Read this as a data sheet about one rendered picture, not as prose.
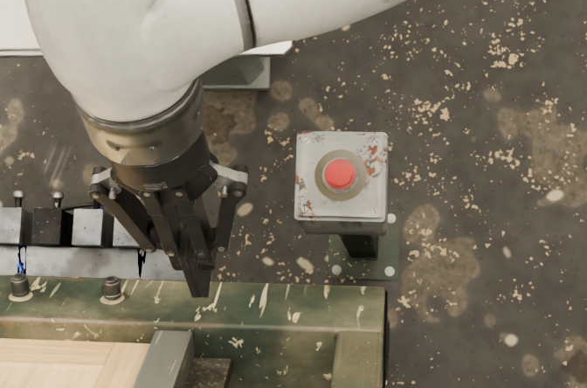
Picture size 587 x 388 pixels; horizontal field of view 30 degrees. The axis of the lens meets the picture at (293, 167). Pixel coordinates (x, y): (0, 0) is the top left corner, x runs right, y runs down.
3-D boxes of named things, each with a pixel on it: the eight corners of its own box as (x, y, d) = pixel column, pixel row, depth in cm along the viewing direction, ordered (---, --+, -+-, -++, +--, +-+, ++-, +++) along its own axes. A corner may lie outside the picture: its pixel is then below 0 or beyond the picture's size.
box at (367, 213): (389, 155, 161) (387, 131, 143) (387, 236, 159) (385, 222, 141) (307, 154, 162) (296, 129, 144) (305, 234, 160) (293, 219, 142)
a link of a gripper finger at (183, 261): (187, 258, 93) (178, 258, 93) (200, 298, 99) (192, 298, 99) (190, 228, 95) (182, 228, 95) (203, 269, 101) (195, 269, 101)
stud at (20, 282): (32, 290, 153) (30, 272, 152) (26, 299, 151) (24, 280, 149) (15, 290, 153) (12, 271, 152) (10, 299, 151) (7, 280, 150)
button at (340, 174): (356, 161, 143) (355, 158, 141) (355, 191, 143) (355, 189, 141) (326, 160, 144) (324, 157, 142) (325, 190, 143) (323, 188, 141)
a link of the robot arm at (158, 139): (190, 123, 73) (204, 175, 78) (204, 22, 78) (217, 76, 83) (58, 125, 74) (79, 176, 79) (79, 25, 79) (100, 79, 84)
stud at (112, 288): (123, 293, 152) (121, 274, 150) (119, 302, 149) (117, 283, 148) (106, 293, 152) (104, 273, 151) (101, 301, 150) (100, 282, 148)
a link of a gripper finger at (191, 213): (173, 148, 86) (190, 148, 86) (199, 225, 95) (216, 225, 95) (167, 190, 84) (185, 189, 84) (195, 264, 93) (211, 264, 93)
